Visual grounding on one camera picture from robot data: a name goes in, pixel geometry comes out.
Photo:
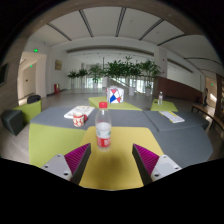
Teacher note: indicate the yellow and white booklet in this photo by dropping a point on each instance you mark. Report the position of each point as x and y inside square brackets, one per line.
[171, 117]

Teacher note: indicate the wooden shelf unit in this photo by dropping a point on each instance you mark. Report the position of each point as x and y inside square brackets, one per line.
[220, 96]

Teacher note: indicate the green block seat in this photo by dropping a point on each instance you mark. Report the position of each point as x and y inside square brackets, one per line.
[29, 111]

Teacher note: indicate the green exit sign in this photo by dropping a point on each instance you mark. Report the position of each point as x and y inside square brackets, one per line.
[35, 50]

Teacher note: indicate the framed wall picture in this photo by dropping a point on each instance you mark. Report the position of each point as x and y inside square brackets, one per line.
[58, 65]

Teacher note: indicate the red fire extinguisher box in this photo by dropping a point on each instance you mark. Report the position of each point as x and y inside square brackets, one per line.
[56, 88]

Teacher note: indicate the colourful printed magazine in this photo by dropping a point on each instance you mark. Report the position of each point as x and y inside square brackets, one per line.
[79, 111]

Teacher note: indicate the group of potted green plants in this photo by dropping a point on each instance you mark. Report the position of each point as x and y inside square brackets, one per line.
[116, 70]

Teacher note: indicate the person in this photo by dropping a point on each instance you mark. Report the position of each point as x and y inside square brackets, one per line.
[205, 96]

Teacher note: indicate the wooden bench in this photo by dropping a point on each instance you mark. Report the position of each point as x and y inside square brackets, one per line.
[206, 113]

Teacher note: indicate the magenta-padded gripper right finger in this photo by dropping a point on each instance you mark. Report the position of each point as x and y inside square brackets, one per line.
[159, 166]

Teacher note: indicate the red and white mug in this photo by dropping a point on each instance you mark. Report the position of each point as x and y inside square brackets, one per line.
[78, 120]

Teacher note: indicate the black bag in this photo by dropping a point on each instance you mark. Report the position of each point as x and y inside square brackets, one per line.
[33, 99]

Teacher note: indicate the small clear drink bottle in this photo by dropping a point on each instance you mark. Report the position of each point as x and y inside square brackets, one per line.
[160, 99]

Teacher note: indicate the clear red-capped water bottle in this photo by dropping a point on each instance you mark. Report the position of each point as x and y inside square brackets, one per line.
[103, 133]

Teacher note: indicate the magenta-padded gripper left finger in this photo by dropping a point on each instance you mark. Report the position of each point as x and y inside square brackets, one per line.
[63, 166]

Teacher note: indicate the red blue white patterned cube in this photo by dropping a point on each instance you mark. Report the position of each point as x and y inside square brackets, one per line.
[115, 95]

